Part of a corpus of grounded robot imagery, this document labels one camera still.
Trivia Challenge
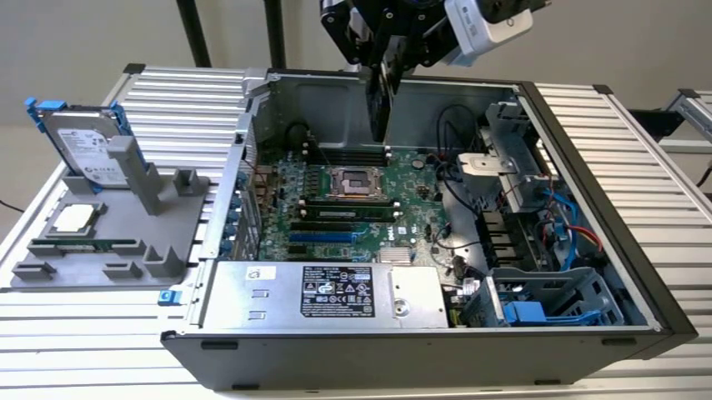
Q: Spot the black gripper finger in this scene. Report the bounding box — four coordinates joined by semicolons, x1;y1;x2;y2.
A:
320;0;373;68
400;24;464;81

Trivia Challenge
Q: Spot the graphics card with black shroud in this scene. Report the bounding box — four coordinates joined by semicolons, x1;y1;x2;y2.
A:
364;57;402;143

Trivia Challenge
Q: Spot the black stand pole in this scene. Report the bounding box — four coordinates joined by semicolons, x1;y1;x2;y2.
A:
177;0;213;68
263;0;289;70

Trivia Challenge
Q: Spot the grey metal drive cage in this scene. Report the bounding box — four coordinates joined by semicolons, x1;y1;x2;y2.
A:
456;102;561;213

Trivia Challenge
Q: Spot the CPU socket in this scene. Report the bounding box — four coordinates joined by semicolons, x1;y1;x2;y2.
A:
328;165;380;198

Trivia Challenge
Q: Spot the green motherboard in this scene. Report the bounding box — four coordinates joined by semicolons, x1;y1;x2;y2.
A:
253;143;452;266

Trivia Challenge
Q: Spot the long black expansion slot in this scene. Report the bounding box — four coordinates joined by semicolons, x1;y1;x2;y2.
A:
290;221;362;233

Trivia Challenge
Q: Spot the blue expansion slot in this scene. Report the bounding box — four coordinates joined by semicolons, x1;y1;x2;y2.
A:
287;232;358;247

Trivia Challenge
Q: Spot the silver finned heat sink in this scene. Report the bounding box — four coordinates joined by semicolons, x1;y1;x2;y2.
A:
380;246;416;264

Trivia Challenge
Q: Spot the hard disk in blue carrier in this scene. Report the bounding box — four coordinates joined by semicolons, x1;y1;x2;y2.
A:
24;96;163;197

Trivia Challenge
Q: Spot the grey plastic parts rack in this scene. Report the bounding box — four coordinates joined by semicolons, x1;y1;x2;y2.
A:
10;136;217;293

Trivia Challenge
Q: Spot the grey metal disk bay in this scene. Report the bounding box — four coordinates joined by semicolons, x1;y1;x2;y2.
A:
464;266;628;330

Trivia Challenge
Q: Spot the silver power supply unit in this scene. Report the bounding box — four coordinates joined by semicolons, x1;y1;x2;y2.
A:
199;260;450;330

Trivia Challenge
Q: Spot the silver CPU chip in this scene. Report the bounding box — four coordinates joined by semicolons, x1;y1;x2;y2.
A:
50;202;108;235

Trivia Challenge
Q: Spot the blue plastic bay carrier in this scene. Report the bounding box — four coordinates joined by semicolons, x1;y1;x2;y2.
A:
503;299;611;327

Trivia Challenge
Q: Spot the open black PC case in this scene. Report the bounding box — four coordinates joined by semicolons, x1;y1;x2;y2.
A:
159;66;700;393

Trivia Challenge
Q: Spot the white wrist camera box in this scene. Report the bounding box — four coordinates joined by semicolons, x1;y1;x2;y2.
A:
442;0;536;68

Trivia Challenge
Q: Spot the blue data wire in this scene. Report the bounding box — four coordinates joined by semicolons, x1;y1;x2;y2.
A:
533;185;583;276

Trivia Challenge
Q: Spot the red data wire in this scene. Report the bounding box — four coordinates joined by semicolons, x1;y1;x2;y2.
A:
569;224;605;251

